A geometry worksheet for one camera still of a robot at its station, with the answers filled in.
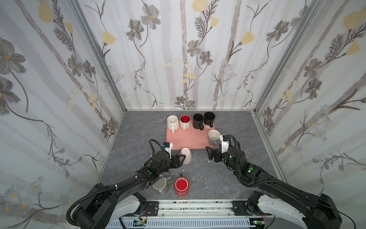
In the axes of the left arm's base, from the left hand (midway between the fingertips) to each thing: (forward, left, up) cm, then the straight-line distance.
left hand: (180, 153), depth 82 cm
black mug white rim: (+29, -13, -5) cm, 32 cm away
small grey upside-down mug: (+11, -22, -1) cm, 24 cm away
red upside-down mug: (-17, 0, -2) cm, 18 cm away
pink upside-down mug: (+2, -4, -1) cm, 4 cm away
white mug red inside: (+31, -4, -7) cm, 32 cm away
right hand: (+1, -16, +9) cm, 19 cm away
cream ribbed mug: (+27, +5, -6) cm, 29 cm away
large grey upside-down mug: (-17, +10, -1) cm, 20 cm away
